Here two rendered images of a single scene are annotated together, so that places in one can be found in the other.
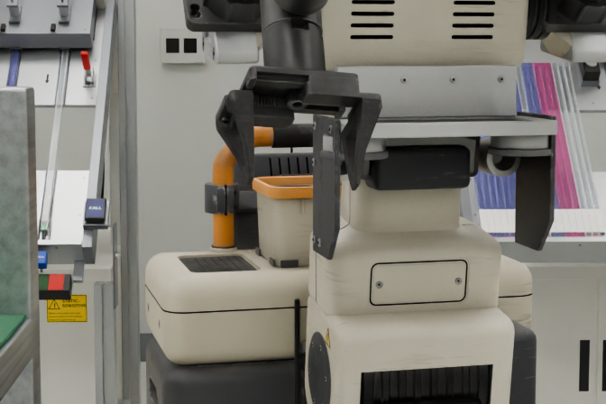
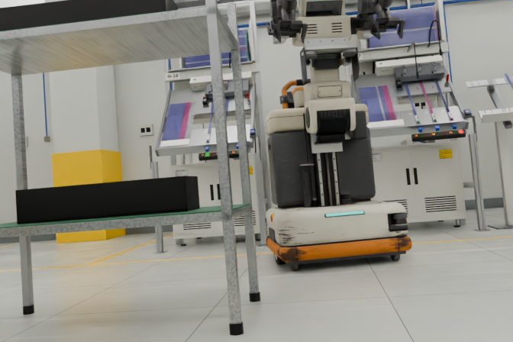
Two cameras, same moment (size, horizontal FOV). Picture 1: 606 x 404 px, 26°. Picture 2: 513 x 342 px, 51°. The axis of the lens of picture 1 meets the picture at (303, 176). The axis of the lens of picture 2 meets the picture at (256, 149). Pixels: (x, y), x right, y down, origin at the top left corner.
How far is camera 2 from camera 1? 1.30 m
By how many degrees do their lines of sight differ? 13
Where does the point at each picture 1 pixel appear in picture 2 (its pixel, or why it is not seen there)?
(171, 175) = not seen: hidden behind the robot
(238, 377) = (290, 133)
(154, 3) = (269, 104)
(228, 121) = (275, 33)
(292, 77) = (288, 21)
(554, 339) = (397, 169)
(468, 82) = (336, 40)
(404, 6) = (319, 25)
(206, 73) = not seen: hidden behind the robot
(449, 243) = (337, 82)
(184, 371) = (275, 133)
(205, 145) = not seen: hidden behind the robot
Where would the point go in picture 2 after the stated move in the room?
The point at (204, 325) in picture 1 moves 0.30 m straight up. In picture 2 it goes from (280, 120) to (275, 65)
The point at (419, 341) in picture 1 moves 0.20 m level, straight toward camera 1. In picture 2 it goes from (330, 102) to (325, 96)
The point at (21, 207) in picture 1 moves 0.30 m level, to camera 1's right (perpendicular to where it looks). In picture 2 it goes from (234, 22) to (315, 12)
